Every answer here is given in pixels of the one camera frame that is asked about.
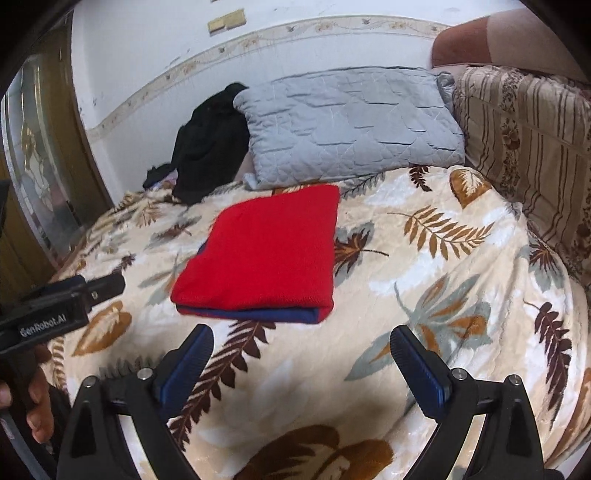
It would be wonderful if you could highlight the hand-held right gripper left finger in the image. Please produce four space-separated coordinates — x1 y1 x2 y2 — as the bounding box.
55 323 215 480

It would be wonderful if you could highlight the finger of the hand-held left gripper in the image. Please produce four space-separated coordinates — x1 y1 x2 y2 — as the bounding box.
85 272 127 308

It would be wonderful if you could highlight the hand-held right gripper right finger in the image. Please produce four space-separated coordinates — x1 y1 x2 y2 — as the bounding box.
389 324 551 480

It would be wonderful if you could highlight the red and blue sweater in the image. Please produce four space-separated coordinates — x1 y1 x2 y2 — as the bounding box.
170 184 341 324

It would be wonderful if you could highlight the person's left hand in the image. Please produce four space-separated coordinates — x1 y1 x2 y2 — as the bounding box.
25 344 55 442

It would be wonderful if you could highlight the leaf print fleece blanket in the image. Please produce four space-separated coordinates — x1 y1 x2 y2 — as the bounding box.
44 164 591 480

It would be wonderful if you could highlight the wooden door with glass panels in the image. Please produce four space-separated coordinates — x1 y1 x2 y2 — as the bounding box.
0 46 112 282

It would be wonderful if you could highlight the black cloth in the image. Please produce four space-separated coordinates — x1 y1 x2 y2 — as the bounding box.
142 82 251 206

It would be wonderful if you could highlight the striped floral pillow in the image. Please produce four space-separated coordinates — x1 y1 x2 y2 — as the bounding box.
452 65 591 287

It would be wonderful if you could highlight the grey quilted pillow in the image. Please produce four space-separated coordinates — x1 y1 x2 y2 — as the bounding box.
232 66 466 191

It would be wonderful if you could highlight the brown and beige cushion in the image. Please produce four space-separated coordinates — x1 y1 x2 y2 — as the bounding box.
431 8 580 85

